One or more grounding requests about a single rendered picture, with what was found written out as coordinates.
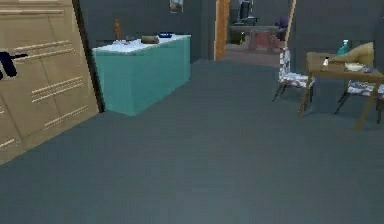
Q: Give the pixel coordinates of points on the teal counter with white top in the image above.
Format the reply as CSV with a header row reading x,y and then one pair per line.
x,y
143,73

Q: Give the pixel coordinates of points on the blue dish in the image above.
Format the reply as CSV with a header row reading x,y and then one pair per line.
x,y
165,34

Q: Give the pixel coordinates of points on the orange wooden room door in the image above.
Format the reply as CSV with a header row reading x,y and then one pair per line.
x,y
221,30

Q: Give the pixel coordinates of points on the grey small dish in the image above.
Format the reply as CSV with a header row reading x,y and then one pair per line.
x,y
121,42

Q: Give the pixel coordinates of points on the dark grey table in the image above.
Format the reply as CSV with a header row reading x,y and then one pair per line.
x,y
255,30

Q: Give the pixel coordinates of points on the patterned seat chair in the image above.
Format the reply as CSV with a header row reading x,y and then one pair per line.
x,y
361,89
293,78

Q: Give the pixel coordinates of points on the brown tall bottle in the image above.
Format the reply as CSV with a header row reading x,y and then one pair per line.
x,y
117,30

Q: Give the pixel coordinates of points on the black office chair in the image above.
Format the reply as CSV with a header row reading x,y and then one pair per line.
x,y
246,11

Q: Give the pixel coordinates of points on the purple round object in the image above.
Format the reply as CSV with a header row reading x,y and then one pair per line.
x,y
283,22

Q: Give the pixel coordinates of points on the white small shaker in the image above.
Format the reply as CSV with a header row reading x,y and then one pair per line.
x,y
326,61

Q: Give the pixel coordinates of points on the beige cupboard unit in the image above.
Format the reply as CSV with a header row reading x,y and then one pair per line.
x,y
50,83

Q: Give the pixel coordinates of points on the wooden dining table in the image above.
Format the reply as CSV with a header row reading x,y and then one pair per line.
x,y
340,71

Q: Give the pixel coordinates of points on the teal spray bottle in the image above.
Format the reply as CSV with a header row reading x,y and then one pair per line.
x,y
343,48

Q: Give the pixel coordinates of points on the white bowl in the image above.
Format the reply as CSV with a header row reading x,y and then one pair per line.
x,y
354,67

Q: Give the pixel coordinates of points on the tan paper bag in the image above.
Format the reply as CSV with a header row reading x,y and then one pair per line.
x,y
358,54

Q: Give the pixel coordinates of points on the purple small object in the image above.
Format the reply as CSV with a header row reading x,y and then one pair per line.
x,y
368,70

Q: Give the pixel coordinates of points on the framed wall picture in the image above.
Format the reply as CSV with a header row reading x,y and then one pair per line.
x,y
176,5

